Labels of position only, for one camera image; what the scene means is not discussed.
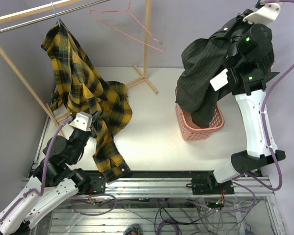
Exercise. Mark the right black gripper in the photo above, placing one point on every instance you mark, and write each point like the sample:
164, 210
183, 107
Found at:
238, 22

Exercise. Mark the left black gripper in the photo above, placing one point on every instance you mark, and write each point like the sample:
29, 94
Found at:
94, 127

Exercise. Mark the yellow plaid shirt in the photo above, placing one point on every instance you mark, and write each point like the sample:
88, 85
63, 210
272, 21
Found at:
80, 88

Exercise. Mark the dark pinstriped shirt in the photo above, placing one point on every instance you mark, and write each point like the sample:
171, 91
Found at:
202, 60

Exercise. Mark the blue wire hanger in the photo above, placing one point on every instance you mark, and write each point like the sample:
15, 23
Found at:
55, 14

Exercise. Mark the pink wire hanger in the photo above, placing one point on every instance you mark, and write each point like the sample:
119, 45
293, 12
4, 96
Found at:
125, 22

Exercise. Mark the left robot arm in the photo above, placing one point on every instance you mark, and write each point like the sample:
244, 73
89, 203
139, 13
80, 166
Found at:
52, 182

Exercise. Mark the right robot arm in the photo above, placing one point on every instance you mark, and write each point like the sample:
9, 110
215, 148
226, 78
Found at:
247, 67

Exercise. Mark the pink plastic laundry basket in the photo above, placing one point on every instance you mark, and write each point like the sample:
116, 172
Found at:
191, 132

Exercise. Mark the metal hanging rod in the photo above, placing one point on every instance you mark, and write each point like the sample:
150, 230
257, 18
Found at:
41, 9

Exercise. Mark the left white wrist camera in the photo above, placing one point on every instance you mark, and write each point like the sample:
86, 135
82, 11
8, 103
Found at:
82, 121

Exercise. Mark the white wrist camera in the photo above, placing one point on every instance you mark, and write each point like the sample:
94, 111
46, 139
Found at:
262, 12
82, 121

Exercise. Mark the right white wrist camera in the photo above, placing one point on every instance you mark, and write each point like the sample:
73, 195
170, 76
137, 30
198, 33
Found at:
262, 12

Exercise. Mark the aluminium rail base frame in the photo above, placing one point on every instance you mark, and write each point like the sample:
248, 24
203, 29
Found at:
167, 203

